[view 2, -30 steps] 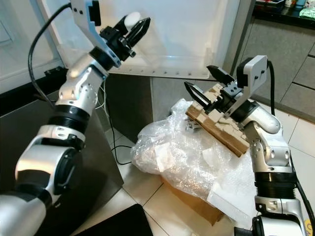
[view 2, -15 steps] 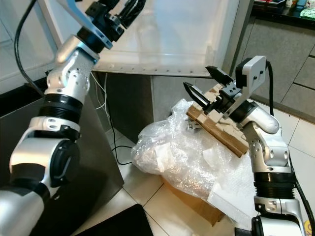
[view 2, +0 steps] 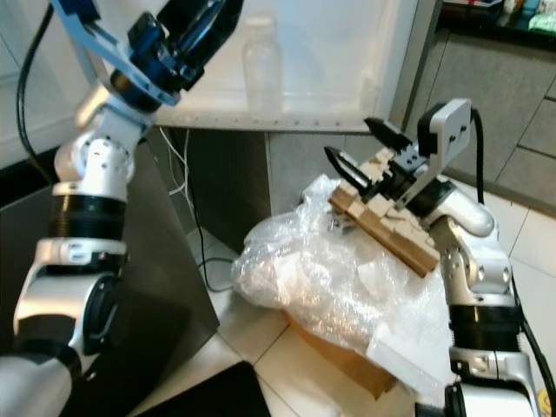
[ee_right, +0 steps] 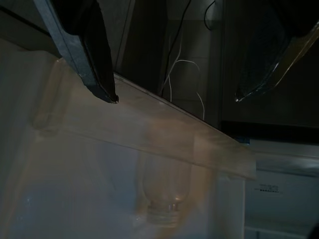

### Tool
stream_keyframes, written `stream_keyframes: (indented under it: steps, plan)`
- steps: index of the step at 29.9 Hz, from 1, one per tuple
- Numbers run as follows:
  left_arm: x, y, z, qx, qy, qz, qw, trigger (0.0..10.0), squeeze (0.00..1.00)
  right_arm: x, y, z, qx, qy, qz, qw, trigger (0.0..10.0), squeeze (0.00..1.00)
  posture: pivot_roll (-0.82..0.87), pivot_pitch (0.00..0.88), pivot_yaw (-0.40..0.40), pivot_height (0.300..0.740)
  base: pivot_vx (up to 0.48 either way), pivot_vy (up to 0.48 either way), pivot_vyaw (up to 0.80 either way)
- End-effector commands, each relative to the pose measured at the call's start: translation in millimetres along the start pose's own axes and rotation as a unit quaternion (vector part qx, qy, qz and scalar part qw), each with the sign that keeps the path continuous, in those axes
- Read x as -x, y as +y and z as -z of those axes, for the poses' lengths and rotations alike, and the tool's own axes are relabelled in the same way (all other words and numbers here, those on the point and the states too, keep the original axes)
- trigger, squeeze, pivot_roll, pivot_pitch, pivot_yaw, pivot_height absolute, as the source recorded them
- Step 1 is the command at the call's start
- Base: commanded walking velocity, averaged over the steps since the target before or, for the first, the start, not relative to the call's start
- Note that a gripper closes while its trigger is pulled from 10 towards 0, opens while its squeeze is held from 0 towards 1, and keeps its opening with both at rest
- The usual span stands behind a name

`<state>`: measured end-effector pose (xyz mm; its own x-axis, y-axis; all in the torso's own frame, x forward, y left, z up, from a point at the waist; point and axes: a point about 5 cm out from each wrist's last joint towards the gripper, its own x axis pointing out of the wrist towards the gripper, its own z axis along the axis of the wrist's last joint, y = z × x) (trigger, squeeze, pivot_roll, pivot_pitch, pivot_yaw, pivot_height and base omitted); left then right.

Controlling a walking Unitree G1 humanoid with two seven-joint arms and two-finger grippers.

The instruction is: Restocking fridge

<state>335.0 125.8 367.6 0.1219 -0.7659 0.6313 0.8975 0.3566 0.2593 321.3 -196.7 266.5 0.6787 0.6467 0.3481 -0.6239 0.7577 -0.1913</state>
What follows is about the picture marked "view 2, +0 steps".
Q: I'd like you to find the light grey left wrist camera mount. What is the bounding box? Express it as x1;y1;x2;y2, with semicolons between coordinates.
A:
52;0;170;109

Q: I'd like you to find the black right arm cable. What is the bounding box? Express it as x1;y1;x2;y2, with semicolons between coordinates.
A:
469;109;485;205

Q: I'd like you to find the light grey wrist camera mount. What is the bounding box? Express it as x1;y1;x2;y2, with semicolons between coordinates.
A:
52;0;170;109
395;97;474;209

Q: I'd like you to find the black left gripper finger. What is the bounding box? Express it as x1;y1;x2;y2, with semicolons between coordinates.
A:
158;0;214;36
182;0;244;81

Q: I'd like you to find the grey kitchen cabinet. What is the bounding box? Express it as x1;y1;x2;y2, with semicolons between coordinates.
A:
391;26;556;209

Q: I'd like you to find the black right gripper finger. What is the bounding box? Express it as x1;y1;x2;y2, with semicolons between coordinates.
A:
325;146;386;196
365;117;415;156

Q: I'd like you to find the fridge door with white lining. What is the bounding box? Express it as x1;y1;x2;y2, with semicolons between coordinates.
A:
152;0;444;133

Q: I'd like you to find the light grey right wrist camera mount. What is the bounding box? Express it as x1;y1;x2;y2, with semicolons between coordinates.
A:
395;97;474;209

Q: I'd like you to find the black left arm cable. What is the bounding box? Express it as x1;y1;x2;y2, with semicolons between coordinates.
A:
17;0;57;183

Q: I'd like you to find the beige wooden block panel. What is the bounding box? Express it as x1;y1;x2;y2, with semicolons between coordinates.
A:
328;149;442;279

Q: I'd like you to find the teal box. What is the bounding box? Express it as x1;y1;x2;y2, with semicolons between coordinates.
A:
521;9;556;34

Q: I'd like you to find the clear bubble wrap sheet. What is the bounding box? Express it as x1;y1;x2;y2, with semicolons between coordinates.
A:
230;174;457;409

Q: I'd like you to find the large brown cardboard box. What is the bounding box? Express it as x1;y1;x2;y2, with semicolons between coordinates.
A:
287;321;400;400

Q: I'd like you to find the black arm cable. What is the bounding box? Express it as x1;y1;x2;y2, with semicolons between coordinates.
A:
469;109;485;205
17;0;57;183

